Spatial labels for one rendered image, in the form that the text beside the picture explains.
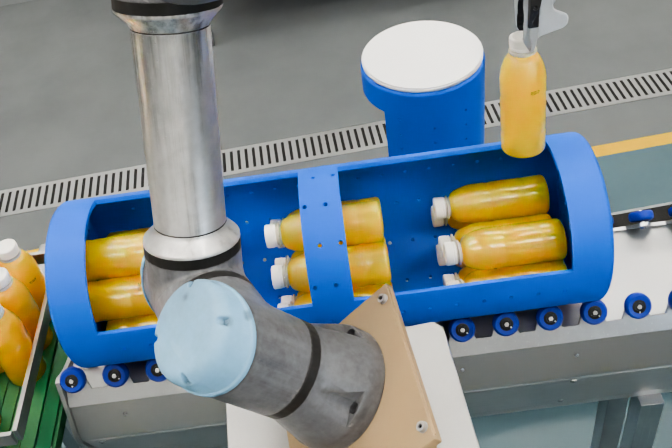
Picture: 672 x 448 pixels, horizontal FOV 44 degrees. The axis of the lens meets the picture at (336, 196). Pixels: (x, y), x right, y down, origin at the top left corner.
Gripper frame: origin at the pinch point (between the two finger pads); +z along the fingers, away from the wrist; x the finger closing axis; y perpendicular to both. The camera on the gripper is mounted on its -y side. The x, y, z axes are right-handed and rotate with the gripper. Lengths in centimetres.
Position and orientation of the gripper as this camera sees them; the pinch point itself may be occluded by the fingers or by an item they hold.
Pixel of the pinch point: (522, 35)
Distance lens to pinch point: 124.6
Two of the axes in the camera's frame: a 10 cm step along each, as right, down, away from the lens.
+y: 9.9, -1.3, -0.2
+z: 1.1, 7.2, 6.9
